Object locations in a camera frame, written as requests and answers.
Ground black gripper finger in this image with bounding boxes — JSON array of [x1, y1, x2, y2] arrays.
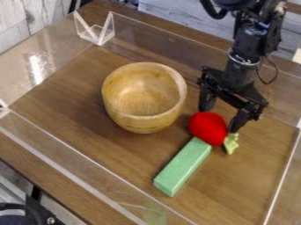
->
[[228, 109, 250, 134], [199, 84, 216, 112]]

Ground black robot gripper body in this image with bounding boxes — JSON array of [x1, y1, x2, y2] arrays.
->
[[198, 66, 267, 120]]

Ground red plush strawberry toy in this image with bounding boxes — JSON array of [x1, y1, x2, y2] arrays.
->
[[188, 112, 238, 155]]

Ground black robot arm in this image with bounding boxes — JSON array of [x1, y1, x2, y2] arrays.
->
[[198, 0, 287, 133]]

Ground wooden bowl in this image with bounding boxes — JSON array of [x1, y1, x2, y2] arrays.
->
[[101, 62, 187, 134]]

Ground green rectangular block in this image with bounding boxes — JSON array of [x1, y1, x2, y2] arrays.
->
[[152, 137, 211, 197]]

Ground clear acrylic tray wall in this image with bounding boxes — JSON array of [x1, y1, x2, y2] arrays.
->
[[0, 15, 301, 225]]

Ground clear acrylic corner bracket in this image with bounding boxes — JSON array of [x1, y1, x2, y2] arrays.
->
[[72, 11, 115, 46]]

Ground black metal table bracket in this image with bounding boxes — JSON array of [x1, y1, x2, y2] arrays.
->
[[0, 185, 68, 225]]

